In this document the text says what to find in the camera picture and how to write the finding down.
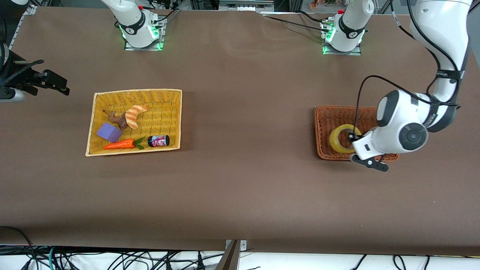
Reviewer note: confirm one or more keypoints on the small dark printed can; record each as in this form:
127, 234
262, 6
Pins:
159, 141

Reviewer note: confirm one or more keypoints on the orange toy carrot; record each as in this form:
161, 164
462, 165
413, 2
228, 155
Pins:
120, 144

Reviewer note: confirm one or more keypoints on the aluminium side rail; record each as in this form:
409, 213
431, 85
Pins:
17, 33

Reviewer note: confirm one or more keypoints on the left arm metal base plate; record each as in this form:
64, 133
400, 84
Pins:
326, 50

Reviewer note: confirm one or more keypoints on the brown table cover sheet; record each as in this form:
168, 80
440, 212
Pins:
240, 187

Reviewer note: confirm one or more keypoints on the aluminium corner bracket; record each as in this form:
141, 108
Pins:
32, 9

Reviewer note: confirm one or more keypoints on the aluminium frame profile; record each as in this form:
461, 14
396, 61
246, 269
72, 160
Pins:
245, 5

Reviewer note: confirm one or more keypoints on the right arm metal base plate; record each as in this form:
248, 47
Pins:
162, 37

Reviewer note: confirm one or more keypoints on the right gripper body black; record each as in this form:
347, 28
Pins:
19, 76

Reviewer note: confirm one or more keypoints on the small silver bracket plate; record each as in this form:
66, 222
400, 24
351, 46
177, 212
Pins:
243, 245

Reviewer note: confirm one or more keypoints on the purple foam cube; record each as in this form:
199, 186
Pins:
108, 132

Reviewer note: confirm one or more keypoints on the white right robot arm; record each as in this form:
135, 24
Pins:
135, 26

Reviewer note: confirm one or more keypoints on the brown root-shaped toy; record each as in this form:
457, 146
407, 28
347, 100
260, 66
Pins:
120, 120

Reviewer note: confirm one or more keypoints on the yellow wicker basket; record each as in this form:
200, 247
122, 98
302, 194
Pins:
161, 120

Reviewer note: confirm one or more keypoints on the toy croissant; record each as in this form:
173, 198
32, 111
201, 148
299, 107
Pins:
132, 118

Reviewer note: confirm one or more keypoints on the clear yellowish tape roll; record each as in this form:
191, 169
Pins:
335, 144

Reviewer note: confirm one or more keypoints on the grey metal bar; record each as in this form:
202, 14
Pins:
228, 260

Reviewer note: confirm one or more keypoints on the brown wicker basket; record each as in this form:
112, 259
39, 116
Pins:
324, 127

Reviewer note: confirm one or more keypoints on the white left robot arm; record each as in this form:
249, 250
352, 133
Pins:
405, 127

